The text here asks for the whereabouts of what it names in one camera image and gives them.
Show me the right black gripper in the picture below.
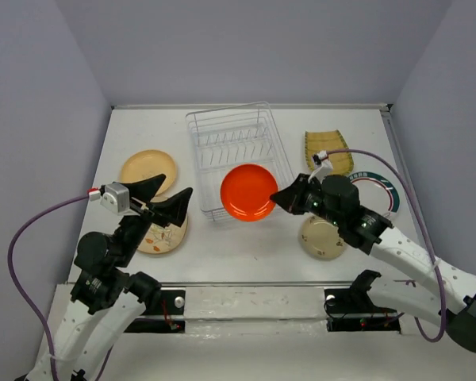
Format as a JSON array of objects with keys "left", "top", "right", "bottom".
[{"left": 271, "top": 174, "right": 343, "bottom": 229}]

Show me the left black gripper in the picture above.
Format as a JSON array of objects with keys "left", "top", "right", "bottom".
[{"left": 117, "top": 172, "right": 194, "bottom": 264}]

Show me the cream plate with leaf pattern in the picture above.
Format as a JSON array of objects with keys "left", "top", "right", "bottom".
[{"left": 137, "top": 216, "right": 189, "bottom": 256}]

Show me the orange round plate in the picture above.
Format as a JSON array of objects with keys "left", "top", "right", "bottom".
[{"left": 220, "top": 164, "right": 278, "bottom": 222}]

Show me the small cream plate with flowers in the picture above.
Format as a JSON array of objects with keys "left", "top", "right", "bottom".
[{"left": 298, "top": 216, "right": 347, "bottom": 260}]

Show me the white plate with green rim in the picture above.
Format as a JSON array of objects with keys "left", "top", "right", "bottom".
[{"left": 348, "top": 171, "right": 401, "bottom": 221}]

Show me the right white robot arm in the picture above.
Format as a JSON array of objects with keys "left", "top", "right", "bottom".
[{"left": 270, "top": 174, "right": 476, "bottom": 353}]

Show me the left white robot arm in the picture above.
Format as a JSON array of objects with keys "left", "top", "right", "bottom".
[{"left": 10, "top": 174, "right": 193, "bottom": 380}]

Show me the plain yellow round plate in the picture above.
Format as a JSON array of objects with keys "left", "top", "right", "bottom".
[{"left": 120, "top": 149, "right": 178, "bottom": 194}]

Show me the yellow green bamboo-pattern plate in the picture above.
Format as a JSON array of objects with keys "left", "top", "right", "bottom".
[{"left": 303, "top": 128, "right": 355, "bottom": 178}]

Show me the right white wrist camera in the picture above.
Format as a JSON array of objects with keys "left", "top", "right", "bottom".
[{"left": 309, "top": 151, "right": 333, "bottom": 181}]

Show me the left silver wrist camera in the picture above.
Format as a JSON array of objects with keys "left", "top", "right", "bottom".
[{"left": 100, "top": 183, "right": 130, "bottom": 215}]

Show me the white wire dish rack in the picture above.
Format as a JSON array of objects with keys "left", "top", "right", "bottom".
[{"left": 186, "top": 102, "right": 294, "bottom": 221}]

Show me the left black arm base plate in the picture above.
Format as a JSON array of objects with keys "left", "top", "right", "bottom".
[{"left": 125, "top": 287, "right": 186, "bottom": 334}]

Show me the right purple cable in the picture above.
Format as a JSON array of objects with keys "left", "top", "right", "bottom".
[{"left": 324, "top": 148, "right": 447, "bottom": 343}]

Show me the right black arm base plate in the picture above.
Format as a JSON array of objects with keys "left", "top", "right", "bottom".
[{"left": 324, "top": 270, "right": 401, "bottom": 333}]

